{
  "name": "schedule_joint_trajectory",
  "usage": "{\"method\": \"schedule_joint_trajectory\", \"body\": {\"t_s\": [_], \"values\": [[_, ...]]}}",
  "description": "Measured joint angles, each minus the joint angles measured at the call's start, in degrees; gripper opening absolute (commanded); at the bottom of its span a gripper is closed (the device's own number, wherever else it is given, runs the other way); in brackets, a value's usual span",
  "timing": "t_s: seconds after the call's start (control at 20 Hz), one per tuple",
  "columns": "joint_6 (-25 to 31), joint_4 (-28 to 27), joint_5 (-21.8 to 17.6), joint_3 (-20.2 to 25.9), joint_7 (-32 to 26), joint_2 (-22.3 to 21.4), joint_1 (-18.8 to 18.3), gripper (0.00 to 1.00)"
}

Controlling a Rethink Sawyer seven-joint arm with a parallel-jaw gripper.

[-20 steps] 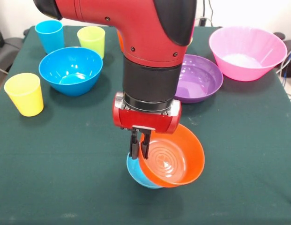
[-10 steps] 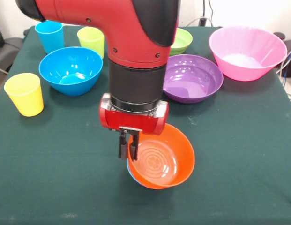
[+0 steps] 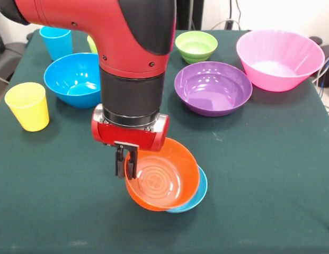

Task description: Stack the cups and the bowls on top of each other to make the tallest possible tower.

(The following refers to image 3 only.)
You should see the dark green tablecloth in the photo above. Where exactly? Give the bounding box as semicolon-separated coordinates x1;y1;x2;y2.
0;28;329;254

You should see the purple plastic bowl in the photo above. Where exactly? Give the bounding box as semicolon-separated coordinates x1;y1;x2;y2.
174;61;253;117

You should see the blue cable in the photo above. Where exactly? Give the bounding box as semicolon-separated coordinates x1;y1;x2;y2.
318;52;329;88

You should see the blue plastic cup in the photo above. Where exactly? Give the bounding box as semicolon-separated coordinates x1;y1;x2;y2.
39;25;74;61

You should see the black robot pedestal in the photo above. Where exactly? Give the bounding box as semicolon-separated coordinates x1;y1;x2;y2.
176;0;204;30

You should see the yellow plastic cup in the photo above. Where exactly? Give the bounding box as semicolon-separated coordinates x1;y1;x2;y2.
4;81;50;132

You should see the large blue plastic bowl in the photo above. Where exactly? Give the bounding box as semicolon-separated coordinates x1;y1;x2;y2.
43;52;102;109

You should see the large pink plastic bowl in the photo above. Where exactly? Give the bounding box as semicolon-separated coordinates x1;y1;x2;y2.
236;29;326;93

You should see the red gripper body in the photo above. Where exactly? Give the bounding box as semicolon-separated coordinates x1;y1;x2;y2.
91;104;170;152

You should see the orange plastic bowl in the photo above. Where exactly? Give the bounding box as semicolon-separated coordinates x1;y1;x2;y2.
124;137;201;212

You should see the small green plastic bowl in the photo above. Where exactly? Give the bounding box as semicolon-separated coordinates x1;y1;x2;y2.
174;31;218;65

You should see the small blue plastic bowl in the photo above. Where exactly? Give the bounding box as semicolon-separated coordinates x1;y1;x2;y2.
165;165;208;214

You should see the lime green plastic cup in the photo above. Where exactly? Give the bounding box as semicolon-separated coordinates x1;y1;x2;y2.
86;35;99;55

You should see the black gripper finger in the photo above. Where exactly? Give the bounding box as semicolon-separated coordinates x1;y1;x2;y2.
126;149;139;181
114;144;126;178

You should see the black chair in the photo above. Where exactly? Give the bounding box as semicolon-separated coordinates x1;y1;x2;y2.
0;18;31;83

